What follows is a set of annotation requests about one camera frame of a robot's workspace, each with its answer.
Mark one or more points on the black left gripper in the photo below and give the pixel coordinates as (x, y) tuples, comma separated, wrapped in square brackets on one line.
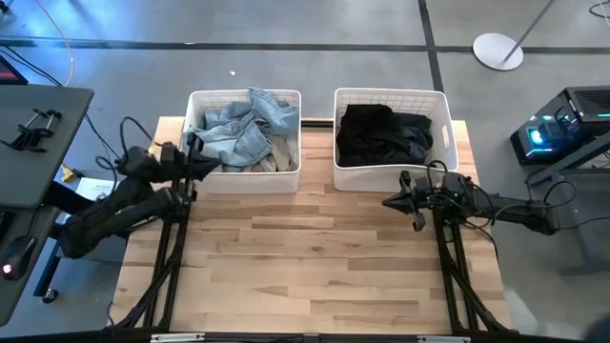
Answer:
[(176, 162)]

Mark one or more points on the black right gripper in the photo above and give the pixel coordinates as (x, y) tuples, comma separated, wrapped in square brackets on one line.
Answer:
[(421, 200)]

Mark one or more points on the dark teal towel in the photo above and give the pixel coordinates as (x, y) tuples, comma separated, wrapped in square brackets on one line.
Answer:
[(421, 138)]

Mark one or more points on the white fluffy cloth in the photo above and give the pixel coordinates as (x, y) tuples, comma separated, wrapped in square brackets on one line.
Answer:
[(281, 159)]

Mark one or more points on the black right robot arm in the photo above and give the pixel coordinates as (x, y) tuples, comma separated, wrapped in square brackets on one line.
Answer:
[(505, 212)]

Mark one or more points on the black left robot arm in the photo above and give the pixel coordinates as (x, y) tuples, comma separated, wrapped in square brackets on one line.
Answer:
[(119, 214)]

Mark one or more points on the white mesh plastic basket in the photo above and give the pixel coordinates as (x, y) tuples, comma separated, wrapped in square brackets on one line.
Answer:
[(381, 178), (248, 181)]

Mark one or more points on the light blue denim jeans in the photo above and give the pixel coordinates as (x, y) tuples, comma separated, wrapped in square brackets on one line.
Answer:
[(243, 133)]

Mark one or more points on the black garment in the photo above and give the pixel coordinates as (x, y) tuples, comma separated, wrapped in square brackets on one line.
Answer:
[(372, 138)]

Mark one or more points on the white paper sheet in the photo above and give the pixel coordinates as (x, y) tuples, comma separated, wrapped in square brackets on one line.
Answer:
[(93, 188)]

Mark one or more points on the yellow plug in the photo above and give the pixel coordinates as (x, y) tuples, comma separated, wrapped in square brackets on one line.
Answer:
[(67, 174)]

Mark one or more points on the dark grey desk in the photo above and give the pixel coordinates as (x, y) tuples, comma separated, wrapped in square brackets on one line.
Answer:
[(33, 143)]

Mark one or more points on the black desk clamp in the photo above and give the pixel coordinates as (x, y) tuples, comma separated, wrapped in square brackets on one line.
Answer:
[(31, 131)]

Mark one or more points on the white round stand base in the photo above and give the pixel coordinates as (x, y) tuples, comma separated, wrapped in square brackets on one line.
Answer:
[(493, 50)]

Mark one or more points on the black computer tower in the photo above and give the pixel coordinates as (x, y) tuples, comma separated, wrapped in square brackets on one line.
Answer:
[(562, 124)]

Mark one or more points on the black caster wheel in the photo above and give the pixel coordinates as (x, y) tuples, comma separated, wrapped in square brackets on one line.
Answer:
[(48, 296)]

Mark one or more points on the grey stand pole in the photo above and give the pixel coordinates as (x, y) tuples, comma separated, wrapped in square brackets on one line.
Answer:
[(529, 29)]

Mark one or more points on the black computer monitor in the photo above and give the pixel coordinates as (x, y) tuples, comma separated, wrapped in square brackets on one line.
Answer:
[(9, 71)]

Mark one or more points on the black aluminium support frame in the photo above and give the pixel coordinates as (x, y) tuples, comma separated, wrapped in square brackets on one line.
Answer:
[(164, 267), (460, 276)]

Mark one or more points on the silver table bracket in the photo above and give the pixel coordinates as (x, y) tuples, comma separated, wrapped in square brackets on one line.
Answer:
[(443, 339), (176, 337)]

